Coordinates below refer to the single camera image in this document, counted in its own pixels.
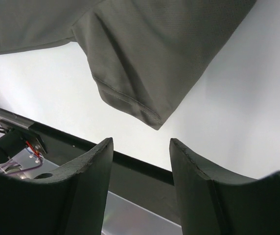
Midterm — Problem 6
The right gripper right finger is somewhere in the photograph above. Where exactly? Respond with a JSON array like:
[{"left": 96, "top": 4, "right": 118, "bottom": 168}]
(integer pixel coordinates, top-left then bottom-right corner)
[{"left": 169, "top": 139, "right": 280, "bottom": 235}]

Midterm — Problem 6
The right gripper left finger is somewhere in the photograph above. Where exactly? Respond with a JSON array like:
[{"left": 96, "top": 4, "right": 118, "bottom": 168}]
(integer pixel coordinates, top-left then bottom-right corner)
[{"left": 0, "top": 138, "right": 113, "bottom": 235}]

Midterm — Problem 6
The dark grey t-shirt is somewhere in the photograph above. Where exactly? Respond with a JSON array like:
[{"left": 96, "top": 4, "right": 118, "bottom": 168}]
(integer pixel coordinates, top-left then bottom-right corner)
[{"left": 0, "top": 0, "right": 255, "bottom": 130}]

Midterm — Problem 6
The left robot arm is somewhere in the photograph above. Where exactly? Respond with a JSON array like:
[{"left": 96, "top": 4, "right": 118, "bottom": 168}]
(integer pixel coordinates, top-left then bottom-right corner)
[{"left": 0, "top": 131, "right": 26, "bottom": 164}]

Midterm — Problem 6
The aluminium front rail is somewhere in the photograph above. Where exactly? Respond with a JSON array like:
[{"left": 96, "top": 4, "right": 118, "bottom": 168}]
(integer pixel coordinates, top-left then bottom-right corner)
[{"left": 0, "top": 108, "right": 35, "bottom": 129}]

